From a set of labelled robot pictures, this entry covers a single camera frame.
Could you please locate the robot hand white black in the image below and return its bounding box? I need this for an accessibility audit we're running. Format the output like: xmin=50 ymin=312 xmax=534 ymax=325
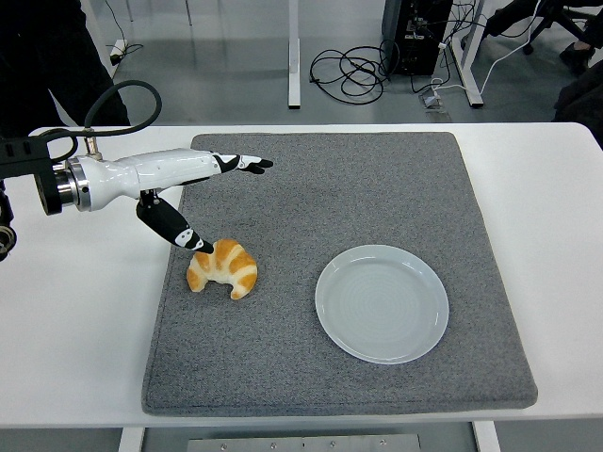
xmin=65 ymin=149 xmax=274 ymax=255

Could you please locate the golden croissant bread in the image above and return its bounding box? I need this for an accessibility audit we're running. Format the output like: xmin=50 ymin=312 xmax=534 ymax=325
xmin=187 ymin=238 xmax=259 ymax=300

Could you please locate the pale grey round plate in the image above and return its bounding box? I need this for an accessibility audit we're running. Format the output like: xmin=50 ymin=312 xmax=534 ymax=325
xmin=315 ymin=244 xmax=450 ymax=365

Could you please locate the grey metal plate with screws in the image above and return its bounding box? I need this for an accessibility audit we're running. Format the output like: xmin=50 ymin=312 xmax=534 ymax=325
xmin=187 ymin=433 xmax=423 ymax=452

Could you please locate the grey fabric mat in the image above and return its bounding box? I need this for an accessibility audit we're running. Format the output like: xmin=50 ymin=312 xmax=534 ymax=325
xmin=141 ymin=132 xmax=540 ymax=417

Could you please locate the person in dark clothing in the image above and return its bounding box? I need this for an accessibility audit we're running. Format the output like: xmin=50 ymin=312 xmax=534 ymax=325
xmin=0 ymin=0 xmax=131 ymax=140

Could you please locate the white table leg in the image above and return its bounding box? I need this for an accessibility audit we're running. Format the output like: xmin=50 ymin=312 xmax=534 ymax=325
xmin=117 ymin=427 xmax=146 ymax=452
xmin=473 ymin=421 xmax=501 ymax=452

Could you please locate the metal floor socket box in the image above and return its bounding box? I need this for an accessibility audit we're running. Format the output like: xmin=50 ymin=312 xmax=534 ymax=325
xmin=418 ymin=91 xmax=447 ymax=112

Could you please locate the black computer tower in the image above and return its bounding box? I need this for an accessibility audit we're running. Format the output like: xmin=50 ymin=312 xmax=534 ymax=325
xmin=381 ymin=0 xmax=454 ymax=77

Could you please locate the seated person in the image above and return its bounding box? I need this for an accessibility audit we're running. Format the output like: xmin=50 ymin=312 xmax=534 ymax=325
xmin=481 ymin=0 xmax=603 ymax=124

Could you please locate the black office chair base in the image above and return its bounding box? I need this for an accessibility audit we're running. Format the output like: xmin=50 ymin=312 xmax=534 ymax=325
xmin=521 ymin=0 xmax=595 ymax=56

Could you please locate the thin black power cable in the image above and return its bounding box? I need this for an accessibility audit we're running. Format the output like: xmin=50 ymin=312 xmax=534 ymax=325
xmin=104 ymin=0 xmax=144 ymax=60

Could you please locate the coiled black floor cable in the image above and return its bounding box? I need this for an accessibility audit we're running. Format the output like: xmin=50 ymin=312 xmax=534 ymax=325
xmin=309 ymin=40 xmax=401 ymax=105

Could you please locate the white cable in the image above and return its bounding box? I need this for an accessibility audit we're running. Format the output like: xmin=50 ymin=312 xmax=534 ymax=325
xmin=431 ymin=0 xmax=543 ymax=98

